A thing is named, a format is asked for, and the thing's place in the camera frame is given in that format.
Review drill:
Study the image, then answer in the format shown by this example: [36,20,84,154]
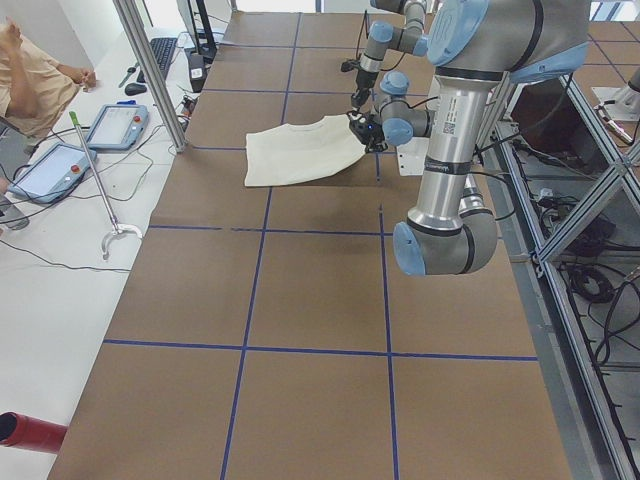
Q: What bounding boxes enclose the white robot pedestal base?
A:
[396,137,429,176]

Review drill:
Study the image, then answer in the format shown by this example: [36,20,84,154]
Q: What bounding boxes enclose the far teach pendant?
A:
[86,103,149,152]

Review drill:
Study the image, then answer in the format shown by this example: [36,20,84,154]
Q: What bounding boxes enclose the black keyboard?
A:
[150,37,177,78]

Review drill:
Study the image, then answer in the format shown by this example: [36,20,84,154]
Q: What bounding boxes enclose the cream cat print t-shirt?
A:
[244,114,365,187]

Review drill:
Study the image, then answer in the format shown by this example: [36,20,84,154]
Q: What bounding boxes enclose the black labelled box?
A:
[187,52,207,93]

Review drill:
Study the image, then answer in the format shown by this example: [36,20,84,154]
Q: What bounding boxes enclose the near teach pendant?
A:
[8,142,90,204]

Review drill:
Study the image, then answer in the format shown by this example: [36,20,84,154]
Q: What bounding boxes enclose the green tipped grabber stick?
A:
[69,111,143,261]

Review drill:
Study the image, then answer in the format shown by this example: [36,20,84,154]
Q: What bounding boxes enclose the seated person beige shirt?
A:
[1,20,97,151]

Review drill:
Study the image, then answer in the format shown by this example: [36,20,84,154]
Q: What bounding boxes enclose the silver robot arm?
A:
[348,0,590,276]
[341,0,433,110]

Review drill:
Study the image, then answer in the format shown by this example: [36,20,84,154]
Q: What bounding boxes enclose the teach pendant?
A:
[8,142,90,204]
[86,103,149,152]

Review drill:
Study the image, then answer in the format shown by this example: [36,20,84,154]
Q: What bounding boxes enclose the red fire extinguisher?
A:
[1,412,67,454]

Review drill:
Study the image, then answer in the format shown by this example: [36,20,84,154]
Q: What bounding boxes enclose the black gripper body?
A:
[348,112,388,153]
[341,58,380,108]

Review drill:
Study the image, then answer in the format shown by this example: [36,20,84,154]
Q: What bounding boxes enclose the black computer mouse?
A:
[124,83,147,96]

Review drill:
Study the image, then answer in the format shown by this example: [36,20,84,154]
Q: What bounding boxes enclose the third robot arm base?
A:
[591,70,639,122]

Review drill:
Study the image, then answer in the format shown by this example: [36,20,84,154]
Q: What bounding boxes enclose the aluminium frame post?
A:
[113,0,187,153]

